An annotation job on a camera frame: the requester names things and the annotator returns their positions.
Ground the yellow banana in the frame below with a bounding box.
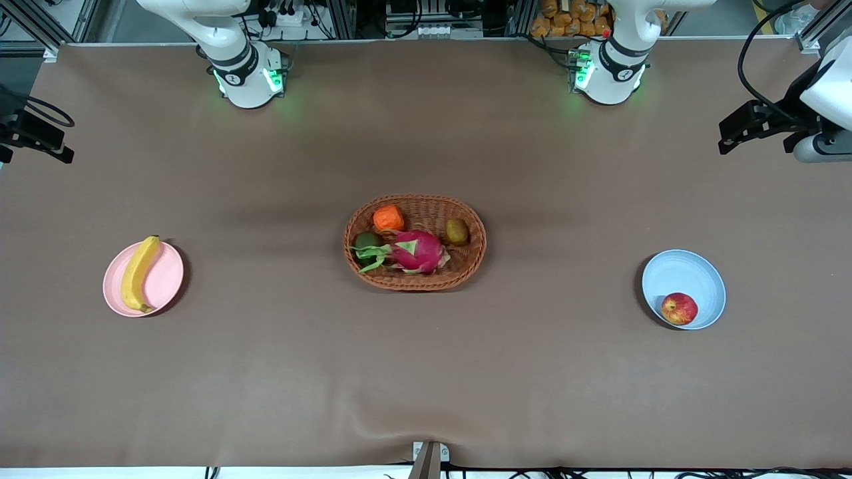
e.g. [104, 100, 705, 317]
[120, 235, 161, 313]

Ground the red yellow apple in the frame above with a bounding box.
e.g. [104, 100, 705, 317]
[661, 292, 699, 327]

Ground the white sneaker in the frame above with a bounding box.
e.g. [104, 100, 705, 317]
[774, 0, 818, 35]

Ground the light blue plate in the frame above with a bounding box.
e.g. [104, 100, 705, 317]
[642, 249, 727, 331]

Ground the pink plate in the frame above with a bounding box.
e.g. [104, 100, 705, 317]
[102, 240, 184, 318]

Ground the bag of orange items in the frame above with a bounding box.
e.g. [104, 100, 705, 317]
[531, 0, 616, 38]

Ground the white power strip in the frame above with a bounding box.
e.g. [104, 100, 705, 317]
[256, 0, 328, 31]

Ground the brown wicker basket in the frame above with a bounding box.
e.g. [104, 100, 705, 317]
[343, 193, 487, 291]

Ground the grey control box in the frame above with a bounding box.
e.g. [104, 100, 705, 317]
[385, 0, 485, 39]

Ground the orange fruit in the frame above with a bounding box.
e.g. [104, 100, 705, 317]
[373, 205, 405, 232]

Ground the pink dragon fruit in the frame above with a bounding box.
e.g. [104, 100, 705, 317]
[351, 228, 452, 275]

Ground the brown tablecloth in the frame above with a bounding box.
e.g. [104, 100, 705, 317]
[0, 37, 852, 470]

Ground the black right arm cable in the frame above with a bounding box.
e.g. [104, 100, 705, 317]
[23, 96, 75, 128]

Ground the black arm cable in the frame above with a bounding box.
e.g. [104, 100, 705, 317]
[23, 96, 75, 128]
[738, 0, 809, 127]

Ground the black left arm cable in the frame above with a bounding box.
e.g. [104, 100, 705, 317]
[738, 0, 809, 127]

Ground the aluminium frame profile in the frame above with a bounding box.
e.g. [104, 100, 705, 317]
[795, 0, 852, 53]
[0, 0, 101, 61]

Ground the metal table bracket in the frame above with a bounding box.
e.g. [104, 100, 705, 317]
[411, 440, 451, 479]

